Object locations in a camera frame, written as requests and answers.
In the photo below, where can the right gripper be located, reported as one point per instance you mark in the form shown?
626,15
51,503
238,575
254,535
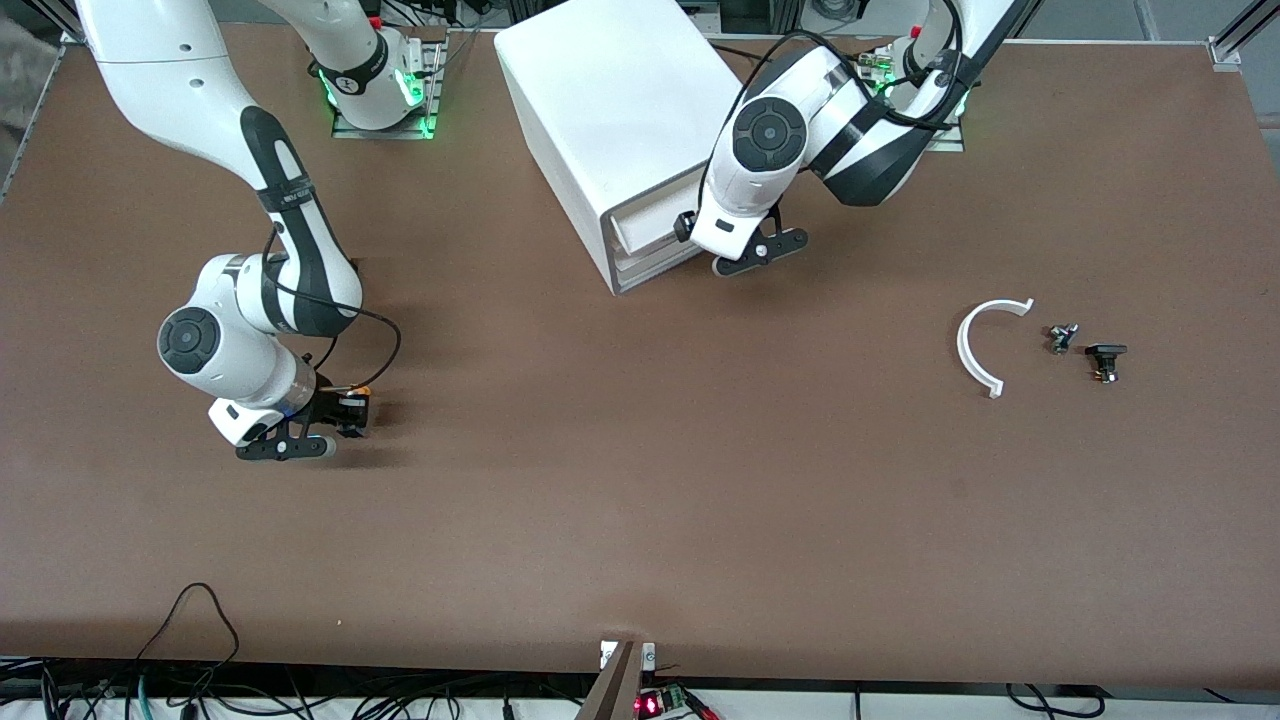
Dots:
326,406

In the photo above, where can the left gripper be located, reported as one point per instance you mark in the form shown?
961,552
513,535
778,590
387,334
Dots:
682,226

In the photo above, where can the white plastic cabinet drawer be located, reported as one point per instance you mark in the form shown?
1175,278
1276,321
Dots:
665,277
650,225
660,262

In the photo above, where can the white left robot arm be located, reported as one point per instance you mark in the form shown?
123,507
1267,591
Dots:
770,130

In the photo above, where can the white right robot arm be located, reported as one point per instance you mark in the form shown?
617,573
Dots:
230,345

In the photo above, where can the white drawer cabinet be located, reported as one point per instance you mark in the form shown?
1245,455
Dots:
600,90

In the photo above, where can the aluminium profile bar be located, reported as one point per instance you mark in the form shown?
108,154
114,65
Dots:
615,690

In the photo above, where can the small silver metal fitting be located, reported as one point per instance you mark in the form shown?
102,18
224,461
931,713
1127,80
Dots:
1060,338

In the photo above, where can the circuit board with red light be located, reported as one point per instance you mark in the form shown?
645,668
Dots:
650,705

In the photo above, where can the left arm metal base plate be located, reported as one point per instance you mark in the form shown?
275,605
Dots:
950,140

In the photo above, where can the white metal bracket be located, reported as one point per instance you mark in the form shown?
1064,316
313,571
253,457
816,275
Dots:
648,656

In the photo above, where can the black push switch component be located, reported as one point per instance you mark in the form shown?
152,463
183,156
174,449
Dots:
1106,353

